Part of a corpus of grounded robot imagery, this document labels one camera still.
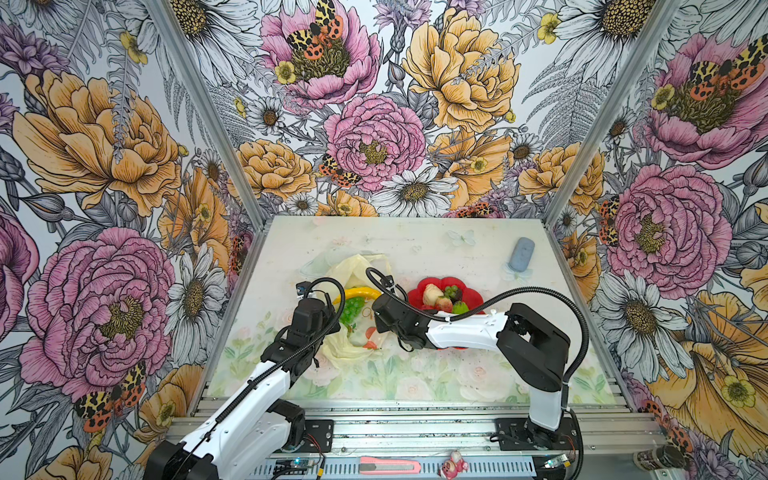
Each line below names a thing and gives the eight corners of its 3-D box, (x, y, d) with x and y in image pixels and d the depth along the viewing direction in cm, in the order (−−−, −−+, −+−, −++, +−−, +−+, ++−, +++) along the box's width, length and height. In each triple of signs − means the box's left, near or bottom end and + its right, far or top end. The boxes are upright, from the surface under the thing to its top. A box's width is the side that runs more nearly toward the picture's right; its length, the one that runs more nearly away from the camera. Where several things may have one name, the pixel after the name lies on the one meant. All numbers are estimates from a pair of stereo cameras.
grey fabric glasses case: (506, 267, 110) (509, 262, 108) (515, 240, 119) (517, 235, 117) (526, 274, 108) (529, 269, 106) (533, 246, 117) (536, 240, 115)
